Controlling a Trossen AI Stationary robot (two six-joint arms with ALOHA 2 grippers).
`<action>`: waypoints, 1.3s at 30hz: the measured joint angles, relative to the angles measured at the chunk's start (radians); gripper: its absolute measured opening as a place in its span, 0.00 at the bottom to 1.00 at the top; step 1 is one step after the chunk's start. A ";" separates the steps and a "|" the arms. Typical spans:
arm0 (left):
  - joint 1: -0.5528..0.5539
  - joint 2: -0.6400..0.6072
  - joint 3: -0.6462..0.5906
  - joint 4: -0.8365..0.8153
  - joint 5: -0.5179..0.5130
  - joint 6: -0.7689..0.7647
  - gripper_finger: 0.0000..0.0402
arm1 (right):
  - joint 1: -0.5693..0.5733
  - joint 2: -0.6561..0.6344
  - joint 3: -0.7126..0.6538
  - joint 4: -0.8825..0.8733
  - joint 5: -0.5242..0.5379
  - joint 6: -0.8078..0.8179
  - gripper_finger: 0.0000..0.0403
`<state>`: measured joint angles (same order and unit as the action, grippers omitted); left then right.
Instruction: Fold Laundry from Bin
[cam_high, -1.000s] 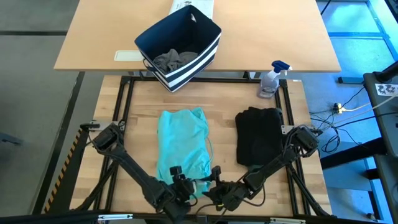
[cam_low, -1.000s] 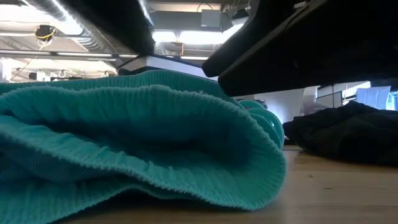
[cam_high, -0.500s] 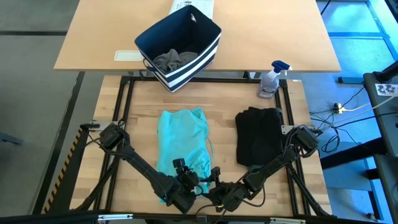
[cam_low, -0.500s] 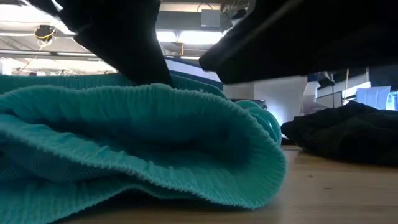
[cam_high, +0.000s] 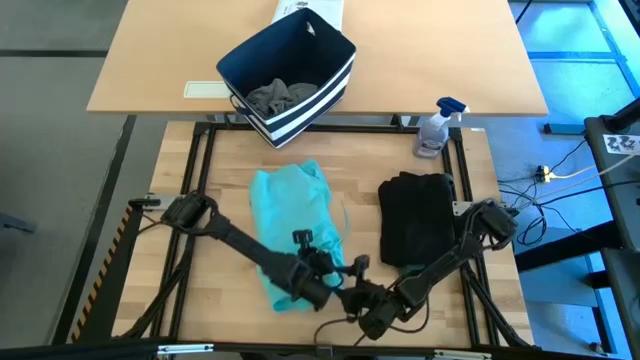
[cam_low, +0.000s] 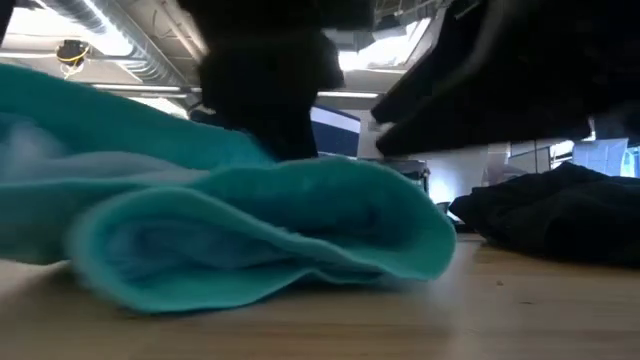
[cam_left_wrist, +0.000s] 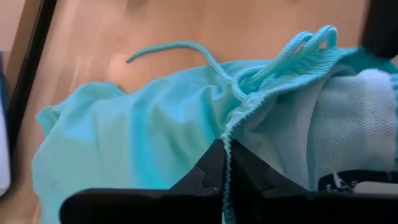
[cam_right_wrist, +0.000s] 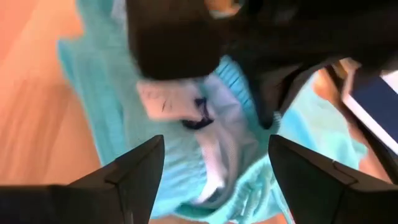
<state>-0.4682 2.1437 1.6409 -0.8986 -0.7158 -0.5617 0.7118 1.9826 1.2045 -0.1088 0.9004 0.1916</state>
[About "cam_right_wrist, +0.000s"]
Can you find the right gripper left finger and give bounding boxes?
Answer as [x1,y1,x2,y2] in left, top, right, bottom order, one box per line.
[0,134,166,224]

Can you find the navy white striped fabric bin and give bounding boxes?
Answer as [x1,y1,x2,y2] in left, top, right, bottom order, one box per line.
[341,68,398,156]

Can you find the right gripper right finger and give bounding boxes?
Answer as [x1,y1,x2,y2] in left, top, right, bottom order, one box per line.
[267,134,398,224]

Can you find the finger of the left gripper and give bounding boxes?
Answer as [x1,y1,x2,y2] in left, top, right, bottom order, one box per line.
[255,62,312,130]

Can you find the teal garment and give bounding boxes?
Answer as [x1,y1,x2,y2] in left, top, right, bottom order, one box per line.
[57,0,369,224]

